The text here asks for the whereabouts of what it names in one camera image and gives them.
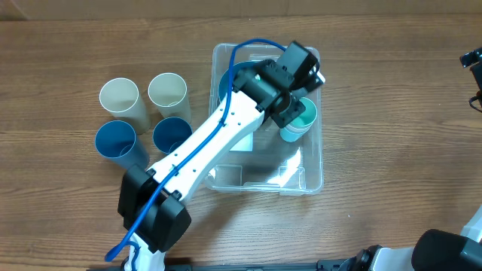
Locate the small mint green cup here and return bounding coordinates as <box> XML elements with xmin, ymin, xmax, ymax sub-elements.
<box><xmin>288</xmin><ymin>97</ymin><xmax>318</xmax><ymax>129</ymax></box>

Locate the small light blue cup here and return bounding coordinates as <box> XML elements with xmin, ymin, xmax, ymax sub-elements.
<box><xmin>279</xmin><ymin>126</ymin><xmax>310</xmax><ymax>142</ymax></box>

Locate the clear plastic storage container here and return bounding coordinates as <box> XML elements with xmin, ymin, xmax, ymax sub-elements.
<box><xmin>204</xmin><ymin>43</ymin><xmax>323</xmax><ymax>196</ymax></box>

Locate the dark blue bowl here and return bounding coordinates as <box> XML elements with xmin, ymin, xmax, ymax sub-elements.
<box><xmin>218</xmin><ymin>61</ymin><xmax>256</xmax><ymax>102</ymax></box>

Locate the tall beige cup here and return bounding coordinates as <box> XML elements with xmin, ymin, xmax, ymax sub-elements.
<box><xmin>99</xmin><ymin>78</ymin><xmax>151</xmax><ymax>134</ymax></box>
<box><xmin>148</xmin><ymin>72</ymin><xmax>191</xmax><ymax>123</ymax></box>

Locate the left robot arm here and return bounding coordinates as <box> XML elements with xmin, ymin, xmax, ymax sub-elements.
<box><xmin>105</xmin><ymin>59</ymin><xmax>324</xmax><ymax>270</ymax></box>

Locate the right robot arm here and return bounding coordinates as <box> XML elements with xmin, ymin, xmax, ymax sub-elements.
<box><xmin>340</xmin><ymin>210</ymin><xmax>481</xmax><ymax>271</ymax></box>

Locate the white label in container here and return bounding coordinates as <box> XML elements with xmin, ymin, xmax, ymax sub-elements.
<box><xmin>230</xmin><ymin>133</ymin><xmax>254</xmax><ymax>152</ymax></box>

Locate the tall blue cup right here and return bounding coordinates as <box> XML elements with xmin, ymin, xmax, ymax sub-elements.
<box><xmin>152</xmin><ymin>117</ymin><xmax>193</xmax><ymax>154</ymax></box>

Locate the tall blue cup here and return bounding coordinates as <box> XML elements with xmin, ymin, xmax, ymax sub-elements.
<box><xmin>94</xmin><ymin>120</ymin><xmax>150</xmax><ymax>169</ymax></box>
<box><xmin>152</xmin><ymin>117</ymin><xmax>193</xmax><ymax>154</ymax></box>

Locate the tall blue cup left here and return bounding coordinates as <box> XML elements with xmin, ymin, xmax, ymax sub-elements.
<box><xmin>94</xmin><ymin>120</ymin><xmax>150</xmax><ymax>169</ymax></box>

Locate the left blue cable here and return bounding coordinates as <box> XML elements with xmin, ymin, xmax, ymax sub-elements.
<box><xmin>104</xmin><ymin>38</ymin><xmax>287</xmax><ymax>263</ymax></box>

